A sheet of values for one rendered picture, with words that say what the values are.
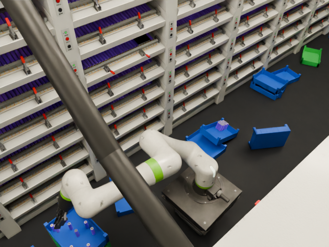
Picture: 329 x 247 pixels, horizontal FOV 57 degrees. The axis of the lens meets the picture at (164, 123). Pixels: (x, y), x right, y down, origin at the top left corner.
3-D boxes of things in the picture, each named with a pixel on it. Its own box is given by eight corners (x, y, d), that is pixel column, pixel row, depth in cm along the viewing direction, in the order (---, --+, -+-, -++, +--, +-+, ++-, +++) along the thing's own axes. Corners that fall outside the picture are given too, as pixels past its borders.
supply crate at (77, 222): (109, 240, 164) (107, 234, 158) (79, 269, 154) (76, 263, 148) (77, 206, 178) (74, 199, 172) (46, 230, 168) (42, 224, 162)
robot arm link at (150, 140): (194, 138, 197) (144, 121, 154) (210, 155, 188) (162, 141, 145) (181, 153, 199) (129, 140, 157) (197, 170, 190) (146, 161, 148)
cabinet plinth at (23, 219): (220, 98, 307) (221, 94, 303) (6, 234, 206) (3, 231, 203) (209, 90, 315) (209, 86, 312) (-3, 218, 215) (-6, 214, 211)
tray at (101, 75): (164, 51, 205) (167, 41, 197) (86, 88, 177) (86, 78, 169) (146, 32, 211) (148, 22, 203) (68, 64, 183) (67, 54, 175)
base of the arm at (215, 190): (234, 197, 188) (235, 192, 184) (218, 212, 181) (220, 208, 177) (202, 171, 201) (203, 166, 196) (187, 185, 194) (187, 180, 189)
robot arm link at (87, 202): (140, 169, 149) (142, 157, 140) (153, 187, 143) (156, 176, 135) (71, 205, 132) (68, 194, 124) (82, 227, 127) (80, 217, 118)
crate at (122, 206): (145, 209, 220) (144, 204, 215) (117, 217, 216) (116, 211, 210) (135, 176, 240) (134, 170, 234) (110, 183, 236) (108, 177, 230)
